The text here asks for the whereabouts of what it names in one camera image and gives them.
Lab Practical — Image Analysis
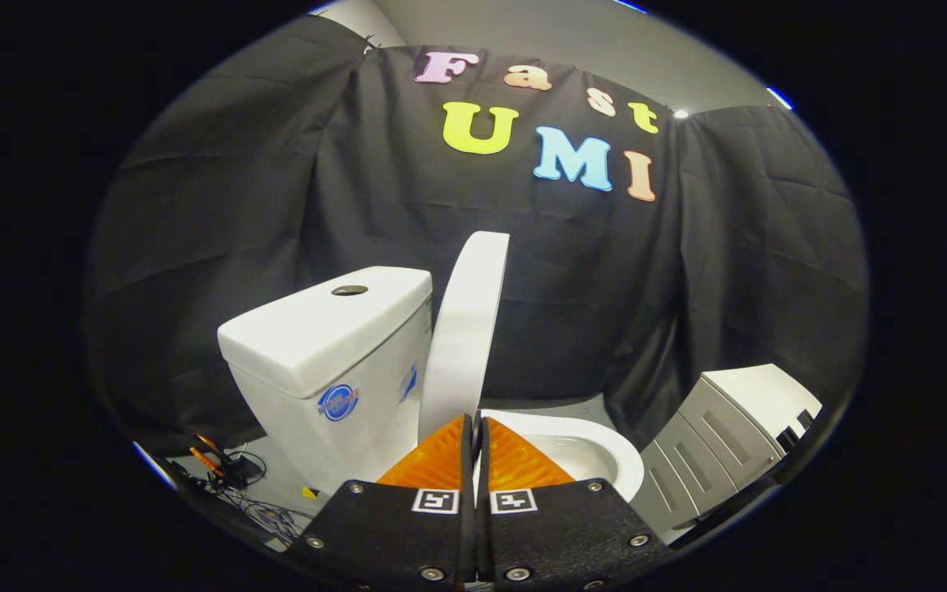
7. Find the black backdrop cloth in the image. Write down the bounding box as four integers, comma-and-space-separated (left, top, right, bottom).
83, 12, 871, 458

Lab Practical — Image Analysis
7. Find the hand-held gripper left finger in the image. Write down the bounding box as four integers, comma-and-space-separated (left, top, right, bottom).
284, 414, 475, 590

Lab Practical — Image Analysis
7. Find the white grey drawer cabinet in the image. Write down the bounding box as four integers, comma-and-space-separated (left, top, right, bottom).
629, 363, 825, 537

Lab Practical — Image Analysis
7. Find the black power adapter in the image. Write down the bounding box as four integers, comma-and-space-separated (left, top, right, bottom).
222, 455, 266, 488

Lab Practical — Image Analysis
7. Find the orange handled tool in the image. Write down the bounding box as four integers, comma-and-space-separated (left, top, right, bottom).
188, 434, 229, 479

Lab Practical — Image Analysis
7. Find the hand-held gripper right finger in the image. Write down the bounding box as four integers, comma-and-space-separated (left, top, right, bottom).
473, 415, 672, 590

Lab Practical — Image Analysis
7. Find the white toilet tank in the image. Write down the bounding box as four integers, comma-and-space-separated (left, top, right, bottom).
217, 266, 434, 496

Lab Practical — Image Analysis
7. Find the tangled cables bundle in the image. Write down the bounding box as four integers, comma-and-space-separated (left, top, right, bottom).
165, 448, 316, 545

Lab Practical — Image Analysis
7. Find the white toilet lid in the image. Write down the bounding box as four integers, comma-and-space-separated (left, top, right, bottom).
417, 231, 512, 442

